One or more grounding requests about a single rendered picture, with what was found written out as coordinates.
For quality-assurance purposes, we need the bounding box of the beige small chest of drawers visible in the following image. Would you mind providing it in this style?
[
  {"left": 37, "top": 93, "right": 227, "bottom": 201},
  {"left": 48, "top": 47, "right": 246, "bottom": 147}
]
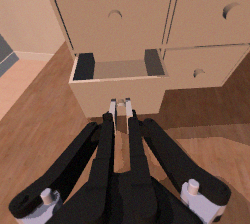
[{"left": 49, "top": 0, "right": 250, "bottom": 90}]

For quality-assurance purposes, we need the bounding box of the tan wooden drawer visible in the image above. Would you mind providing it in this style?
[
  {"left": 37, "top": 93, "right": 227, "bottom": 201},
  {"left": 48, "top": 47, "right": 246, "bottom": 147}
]
[
  {"left": 163, "top": 43, "right": 250, "bottom": 89},
  {"left": 166, "top": 0, "right": 250, "bottom": 45},
  {"left": 56, "top": 0, "right": 170, "bottom": 50},
  {"left": 69, "top": 49, "right": 169, "bottom": 118}
]

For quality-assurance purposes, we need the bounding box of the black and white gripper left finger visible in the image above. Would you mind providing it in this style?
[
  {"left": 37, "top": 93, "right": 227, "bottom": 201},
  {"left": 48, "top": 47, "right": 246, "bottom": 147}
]
[{"left": 8, "top": 99, "right": 117, "bottom": 224}]

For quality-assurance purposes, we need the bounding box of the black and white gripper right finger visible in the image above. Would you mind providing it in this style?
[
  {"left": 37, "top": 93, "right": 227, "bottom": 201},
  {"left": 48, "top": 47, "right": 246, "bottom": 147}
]
[{"left": 125, "top": 98, "right": 231, "bottom": 224}]

